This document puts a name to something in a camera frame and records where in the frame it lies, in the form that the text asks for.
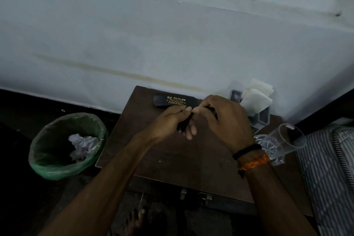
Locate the person's left hand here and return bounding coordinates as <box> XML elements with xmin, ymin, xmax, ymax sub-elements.
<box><xmin>141</xmin><ymin>105</ymin><xmax>197</xmax><ymax>146</ymax></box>

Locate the person's right hand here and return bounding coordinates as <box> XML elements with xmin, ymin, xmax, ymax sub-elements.
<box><xmin>192</xmin><ymin>94</ymin><xmax>256</xmax><ymax>155</ymax></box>

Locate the black cable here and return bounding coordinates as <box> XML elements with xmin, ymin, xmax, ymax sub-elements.
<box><xmin>177</xmin><ymin>105</ymin><xmax>219</xmax><ymax>134</ymax></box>

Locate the black eyeglasses case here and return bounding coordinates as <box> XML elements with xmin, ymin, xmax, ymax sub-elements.
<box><xmin>153</xmin><ymin>92</ymin><xmax>204</xmax><ymax>108</ymax></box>

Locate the grey plastic organizer box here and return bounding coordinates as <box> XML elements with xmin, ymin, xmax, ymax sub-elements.
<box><xmin>228</xmin><ymin>89</ymin><xmax>271</xmax><ymax>131</ymax></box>

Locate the white paper sheet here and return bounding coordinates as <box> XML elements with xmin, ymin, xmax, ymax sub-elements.
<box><xmin>239</xmin><ymin>88</ymin><xmax>274</xmax><ymax>116</ymax></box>
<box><xmin>247</xmin><ymin>79</ymin><xmax>274</xmax><ymax>97</ymax></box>

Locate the clear glass ashtray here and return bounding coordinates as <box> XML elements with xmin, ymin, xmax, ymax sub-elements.
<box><xmin>253</xmin><ymin>133</ymin><xmax>285</xmax><ymax>166</ymax></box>

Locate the clear drinking glass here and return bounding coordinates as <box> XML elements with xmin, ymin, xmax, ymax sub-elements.
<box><xmin>267</xmin><ymin>123</ymin><xmax>307</xmax><ymax>159</ymax></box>

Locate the large white paper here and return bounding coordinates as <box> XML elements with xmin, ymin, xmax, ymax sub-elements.
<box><xmin>68</xmin><ymin>133</ymin><xmax>100</xmax><ymax>162</ymax></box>

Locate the person's left forearm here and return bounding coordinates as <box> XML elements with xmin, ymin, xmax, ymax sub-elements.
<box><xmin>38</xmin><ymin>136</ymin><xmax>153</xmax><ymax>236</ymax></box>

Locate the brown bedside table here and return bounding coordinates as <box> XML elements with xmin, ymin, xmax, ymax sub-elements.
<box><xmin>95</xmin><ymin>86</ymin><xmax>315</xmax><ymax>217</ymax></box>

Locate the person's left foot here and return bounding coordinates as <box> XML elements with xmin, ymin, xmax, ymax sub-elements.
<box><xmin>123</xmin><ymin>208</ymin><xmax>146</xmax><ymax>236</ymax></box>

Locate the black wristband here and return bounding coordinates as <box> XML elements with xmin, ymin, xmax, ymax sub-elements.
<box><xmin>232</xmin><ymin>144</ymin><xmax>263</xmax><ymax>161</ymax></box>

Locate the striped mattress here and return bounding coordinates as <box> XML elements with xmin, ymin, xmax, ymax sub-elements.
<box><xmin>296</xmin><ymin>125</ymin><xmax>354</xmax><ymax>236</ymax></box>

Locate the trash bin with green liner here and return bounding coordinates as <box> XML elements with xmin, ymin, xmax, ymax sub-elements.
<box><xmin>28</xmin><ymin>112</ymin><xmax>108</xmax><ymax>181</ymax></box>

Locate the orange thread bracelet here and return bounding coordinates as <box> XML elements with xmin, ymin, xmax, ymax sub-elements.
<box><xmin>237</xmin><ymin>155</ymin><xmax>271</xmax><ymax>179</ymax></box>

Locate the dark wooden bed frame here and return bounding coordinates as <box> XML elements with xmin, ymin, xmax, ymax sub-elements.
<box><xmin>294</xmin><ymin>88</ymin><xmax>354</xmax><ymax>131</ymax></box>

